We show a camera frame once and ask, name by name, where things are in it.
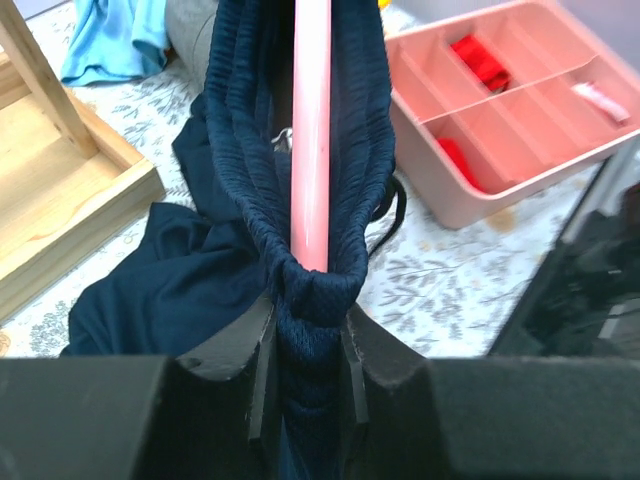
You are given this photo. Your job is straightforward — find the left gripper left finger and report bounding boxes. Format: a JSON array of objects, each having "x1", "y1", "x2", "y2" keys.
[{"x1": 1, "y1": 297, "x2": 278, "y2": 479}]

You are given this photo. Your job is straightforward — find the red cloth in organizer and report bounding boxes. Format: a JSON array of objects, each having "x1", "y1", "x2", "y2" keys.
[
  {"x1": 436, "y1": 137, "x2": 489, "y2": 193},
  {"x1": 450, "y1": 34, "x2": 512, "y2": 94}
]

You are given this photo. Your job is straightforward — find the wooden clothes rack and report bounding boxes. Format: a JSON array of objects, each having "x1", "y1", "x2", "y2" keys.
[{"x1": 1, "y1": 1, "x2": 165, "y2": 320}]

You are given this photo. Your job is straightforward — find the grey garment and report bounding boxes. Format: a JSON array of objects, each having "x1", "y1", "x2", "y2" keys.
[{"x1": 165, "y1": 0, "x2": 219, "y2": 87}]

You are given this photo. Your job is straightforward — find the pink divided organizer tray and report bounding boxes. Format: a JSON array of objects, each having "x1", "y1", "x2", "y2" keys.
[{"x1": 386, "y1": 1, "x2": 639, "y2": 229}]

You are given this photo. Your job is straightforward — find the pink hanger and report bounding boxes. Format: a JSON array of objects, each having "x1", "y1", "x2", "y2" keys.
[{"x1": 290, "y1": 0, "x2": 331, "y2": 272}]

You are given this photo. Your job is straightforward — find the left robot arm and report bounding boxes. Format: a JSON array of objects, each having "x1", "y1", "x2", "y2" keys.
[{"x1": 1, "y1": 152, "x2": 639, "y2": 479}]

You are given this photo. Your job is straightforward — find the light blue shorts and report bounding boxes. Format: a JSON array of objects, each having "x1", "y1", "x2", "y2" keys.
[{"x1": 61, "y1": 0, "x2": 170, "y2": 87}]

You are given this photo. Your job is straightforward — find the small pink white item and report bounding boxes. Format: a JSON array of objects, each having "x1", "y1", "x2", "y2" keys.
[{"x1": 571, "y1": 82, "x2": 631, "y2": 124}]

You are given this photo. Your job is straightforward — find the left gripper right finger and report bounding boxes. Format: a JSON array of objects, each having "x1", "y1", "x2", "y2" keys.
[{"x1": 340, "y1": 307, "x2": 639, "y2": 479}]

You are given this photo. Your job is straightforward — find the navy blue shorts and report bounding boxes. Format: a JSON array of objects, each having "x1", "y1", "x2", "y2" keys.
[{"x1": 63, "y1": 1, "x2": 395, "y2": 479}]

